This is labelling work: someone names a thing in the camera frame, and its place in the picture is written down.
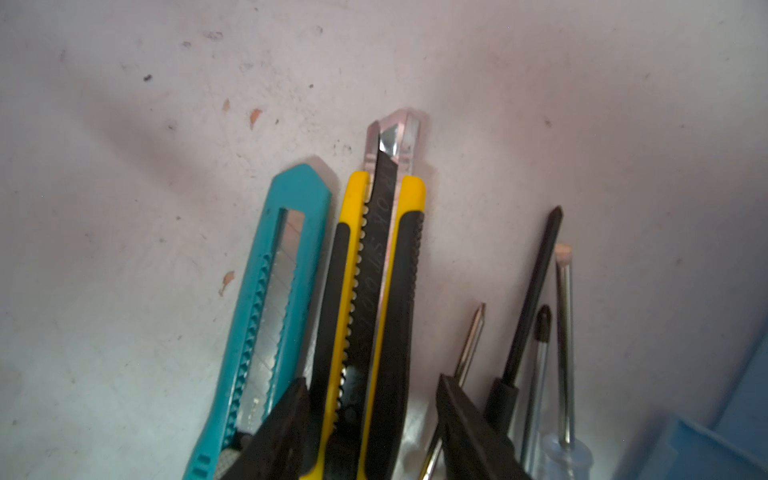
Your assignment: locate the yellow black utility knife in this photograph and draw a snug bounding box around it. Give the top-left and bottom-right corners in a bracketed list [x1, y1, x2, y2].
[300, 109, 426, 479]

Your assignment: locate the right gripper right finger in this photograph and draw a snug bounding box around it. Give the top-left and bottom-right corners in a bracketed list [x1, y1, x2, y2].
[436, 374, 530, 480]

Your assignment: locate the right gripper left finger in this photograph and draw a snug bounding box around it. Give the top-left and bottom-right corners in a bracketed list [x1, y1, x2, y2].
[223, 377, 310, 480]

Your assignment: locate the clear handle screwdriver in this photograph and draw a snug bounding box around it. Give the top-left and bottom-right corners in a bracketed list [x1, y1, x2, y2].
[541, 243, 594, 479]

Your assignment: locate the thin metal screwdriver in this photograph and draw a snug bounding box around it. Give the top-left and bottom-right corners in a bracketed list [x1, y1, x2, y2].
[419, 303, 486, 479]

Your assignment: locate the teal utility knife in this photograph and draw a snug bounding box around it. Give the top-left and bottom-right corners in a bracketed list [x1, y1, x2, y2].
[184, 163, 331, 479]

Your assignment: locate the blue plastic tool box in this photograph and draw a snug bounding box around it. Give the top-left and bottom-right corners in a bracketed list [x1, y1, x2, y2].
[638, 339, 767, 479]

